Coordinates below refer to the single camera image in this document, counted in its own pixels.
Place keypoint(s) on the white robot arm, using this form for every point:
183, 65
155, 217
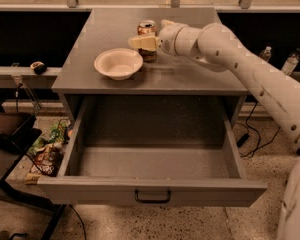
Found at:
216, 46

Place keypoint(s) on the clear water bottle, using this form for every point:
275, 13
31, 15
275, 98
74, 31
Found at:
291, 62
266, 54

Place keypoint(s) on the grey cabinet counter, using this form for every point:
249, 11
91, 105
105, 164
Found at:
109, 28

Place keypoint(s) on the grey open top drawer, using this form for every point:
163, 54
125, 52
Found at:
181, 144

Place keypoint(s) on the black drawer handle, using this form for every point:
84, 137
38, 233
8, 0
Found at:
152, 197

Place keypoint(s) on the green snack bag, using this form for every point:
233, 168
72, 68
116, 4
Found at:
56, 138

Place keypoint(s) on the white paper bowl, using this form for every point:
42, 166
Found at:
119, 63

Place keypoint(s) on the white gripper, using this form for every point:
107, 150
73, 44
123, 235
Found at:
169, 38

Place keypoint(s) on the brown chip bag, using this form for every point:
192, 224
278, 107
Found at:
45, 160

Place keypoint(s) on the black yellow tape measure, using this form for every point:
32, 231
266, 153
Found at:
38, 67

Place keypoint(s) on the orange soda can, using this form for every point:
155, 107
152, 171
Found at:
146, 27

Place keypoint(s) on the black bin on cart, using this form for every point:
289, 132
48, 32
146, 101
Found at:
17, 131

